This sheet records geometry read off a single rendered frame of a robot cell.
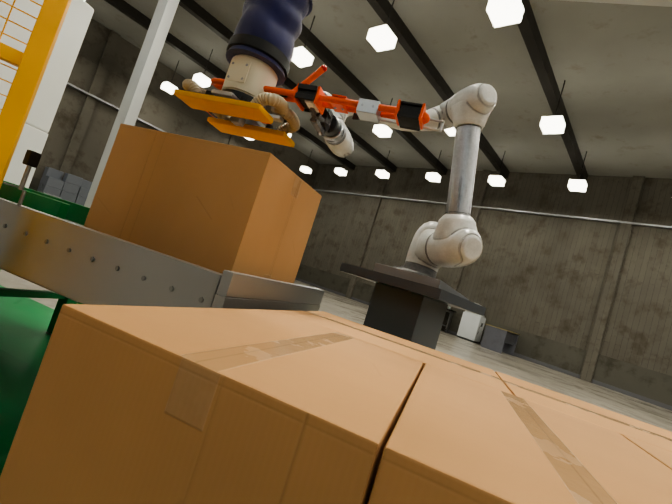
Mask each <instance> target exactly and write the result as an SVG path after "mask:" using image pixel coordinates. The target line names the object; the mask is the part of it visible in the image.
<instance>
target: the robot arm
mask: <svg viewBox="0 0 672 504"><path fill-rule="evenodd" d="M305 103H306V104H307V106H308V107H309V111H310V113H311V116H312V118H311V119H310V121H311V123H312V125H313V126H314V128H315V130H316V131H317V135H319V136H323V137H324V139H325V142H326V144H327V146H328V147H329V149H330V150H331V151H332V153H333V154H335V155H336V156H338V157H341V158H344V157H346V156H348V155H350V154H351V153H352V152H353V148H354V143H353V139H352V137H351V134H350V132H349V130H348V128H347V127H346V125H345V123H344V122H345V120H346V118H347V117H349V116H353V114H354V113H353V112H348V114H345V113H340V112H335V111H334V109H329V108H325V110H324V113H323V115H321V114H319V111H318V109H317V108H316V106H315V104H314V103H313V101H310V100H305ZM496 103H497V93H496V91H495V89H494V88H493V87H492V86H491V85H489V84H482V83H477V84H473V85H470V86H468V87H466V88H464V89H462V90H460V91H459V92H457V93H456V94H455V95H454V96H452V97H451V98H449V99H448V100H446V101H445V102H443V103H441V104H440V105H439V106H436V107H433V108H430V109H428V110H426V112H427V113H428V114H429V116H430V118H432V119H438V120H445V122H444V125H443V128H442V130H444V129H449V128H453V127H454V129H455V130H456V133H455V141H454V149H453V157H452V166H451V174H450V182H449V190H448V198H447V206H446V214H445V215H443V216H442V217H441V218H440V219H439V221H438V222H434V221H430V222H427V223H424V224H423V225H422V226H421V227H420V228H419V229H418V230H417V232H416V233H415V235H414V237H413V240H412V242H411V244H410V247H409V250H408V253H407V257H406V260H405V263H404V265H403V266H393V267H395V268H398V269H402V270H406V271H409V272H413V273H417V274H421V275H424V276H428V277H432V278H435V279H436V275H437V272H438V270H439V268H440V267H450V268H456V267H463V266H467V265H469V264H471V263H473V262H475V261H476V260H477V259H478V258H479V257H480V255H481V253H482V250H483V243H482V239H481V237H480V235H479V233H478V232H477V227H476V222H475V221H474V219H473V218H472V217H470V216H471V208H472V199H473V191H474V183H475V174H476V166H477V158H478V149H479V141H480V133H481V130H482V129H483V128H484V127H485V124H486V122H487V120H488V117H489V115H490V113H491V111H492V110H493V109H494V107H495V105H496ZM381 119H384V120H389V121H395V122H396V120H394V119H388V118H382V117H381ZM381 119H380V122H379V123H380V124H383V125H385V126H388V127H391V128H394V129H397V130H401V131H408V132H416V131H415V130H410V129H404V128H400V126H398V125H397V124H392V123H386V122H381ZM440 126H441V123H440V122H434V121H429V122H428V123H426V124H424V127H430V128H436V129H440Z"/></svg>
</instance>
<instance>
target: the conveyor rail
mask: <svg viewBox="0 0 672 504"><path fill-rule="evenodd" d="M17 204H18V203H15V202H12V201H9V200H6V199H3V198H0V269H2V270H4V271H7V272H9V273H11V274H13V275H16V276H18V277H20V278H23V279H25V280H27V281H30V282H32V283H34V284H37V285H39V286H41V287H43V288H46V289H48V290H50V291H53V292H55V293H57V294H60V295H62V296H64V297H67V298H69V299H71V300H73V301H76V302H80V304H81V303H82V304H88V305H122V306H157V307H191V308H211V306H212V303H213V300H214V297H215V294H216V292H217V289H218V286H219V283H220V280H221V277H222V274H221V273H218V272H216V271H213V270H210V269H207V268H204V267H201V266H198V265H195V264H192V263H189V262H186V261H184V260H181V259H178V258H175V257H172V256H169V255H166V254H163V253H160V252H157V251H154V250H152V249H149V248H146V247H143V246H140V245H137V244H134V243H131V242H128V241H125V240H123V239H120V238H117V237H114V236H111V235H108V234H105V233H102V232H99V231H96V230H93V229H91V228H88V227H85V226H82V225H79V224H76V223H73V222H70V221H67V220H64V219H61V218H59V217H56V216H53V215H50V214H47V213H44V212H41V211H38V210H35V209H32V208H29V207H27V206H24V205H22V206H18V205H17Z"/></svg>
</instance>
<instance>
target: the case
mask: <svg viewBox="0 0 672 504"><path fill-rule="evenodd" d="M321 197H322V196H321V195H320V194H319V193H317V192H316V191H315V190H314V189H313V188H312V187H310V186H309V185H308V184H307V183H306V182H304V181H303V180H302V179H301V178H300V177H299V176H297V175H296V174H295V173H294V172H293V171H291V170H290V169H289V168H288V167H287V166H286V165H284V164H283V163H282V162H281V161H280V160H279V159H277V158H276V157H275V156H274V155H273V154H271V153H269V152H264V151H259V150H254V149H249V148H243V147H238V146H233V145H228V144H223V143H218V142H213V141H208V140H203V139H198V138H193V137H188V136H183V135H177V134H172V133H167V132H162V131H157V130H152V129H147V128H142V127H137V126H132V125H127V124H120V127H119V130H118V133H117V135H116V138H115V141H114V144H113V146H112V149H111V152H110V155H109V157H108V160H107V163H106V166H105V169H104V171H103V174H102V177H101V180H100V182H99V185H98V188H97V191H96V193H95V196H94V199H93V202H92V204H91V207H90V210H89V213H88V215H87V218H86V221H85V224H84V226H85V227H88V228H91V229H93V230H96V231H99V232H102V233H105V234H108V235H111V236H114V237H117V238H120V239H123V240H125V241H128V242H131V243H134V244H137V245H140V246H143V247H146V248H149V249H152V250H154V251H157V252H160V253H163V254H166V255H169V256H172V257H175V258H178V259H181V260H184V261H186V262H189V263H192V264H195V265H198V266H201V267H204V268H207V269H210V270H213V271H216V272H218V273H221V274H223V271H224V270H229V271H234V272H239V273H244V274H249V275H254V276H259V277H263V278H268V279H273V280H278V281H283V282H288V283H293V284H294V282H295V278H296V275H297V272H298V269H299V266H300V263H301V260H302V257H303V253H304V250H305V247H306V244H307V241H308V238H309V235H310V232H311V228H312V225H313V222H314V219H315V216H316V213H317V210H318V207H319V203H320V200H321Z"/></svg>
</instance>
